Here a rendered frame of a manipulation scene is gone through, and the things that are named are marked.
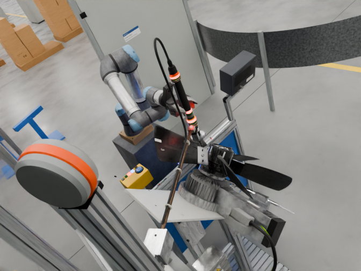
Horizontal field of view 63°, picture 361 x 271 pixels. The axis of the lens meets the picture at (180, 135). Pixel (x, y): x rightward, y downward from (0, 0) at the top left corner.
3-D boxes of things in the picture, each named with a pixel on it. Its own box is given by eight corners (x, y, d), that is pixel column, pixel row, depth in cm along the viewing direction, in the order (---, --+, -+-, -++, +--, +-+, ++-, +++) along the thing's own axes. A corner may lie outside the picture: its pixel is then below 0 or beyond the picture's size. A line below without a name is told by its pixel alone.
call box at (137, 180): (135, 198, 176) (127, 187, 169) (126, 191, 183) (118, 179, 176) (154, 180, 181) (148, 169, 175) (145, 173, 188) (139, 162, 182)
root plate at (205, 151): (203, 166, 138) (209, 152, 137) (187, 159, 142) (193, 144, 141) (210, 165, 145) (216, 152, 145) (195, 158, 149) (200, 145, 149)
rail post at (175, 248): (184, 265, 238) (147, 211, 190) (181, 263, 241) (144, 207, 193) (188, 262, 240) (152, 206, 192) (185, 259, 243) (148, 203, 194)
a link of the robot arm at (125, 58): (131, 107, 214) (105, 50, 168) (149, 97, 217) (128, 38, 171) (138, 118, 208) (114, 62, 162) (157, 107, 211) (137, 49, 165)
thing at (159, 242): (167, 270, 96) (158, 258, 90) (148, 268, 98) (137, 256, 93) (174, 240, 103) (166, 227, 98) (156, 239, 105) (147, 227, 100)
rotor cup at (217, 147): (221, 177, 138) (231, 151, 137) (195, 164, 145) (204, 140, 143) (231, 175, 151) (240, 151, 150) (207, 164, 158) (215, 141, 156)
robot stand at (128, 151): (159, 215, 284) (111, 140, 222) (180, 193, 295) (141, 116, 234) (180, 231, 263) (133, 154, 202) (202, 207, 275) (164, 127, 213)
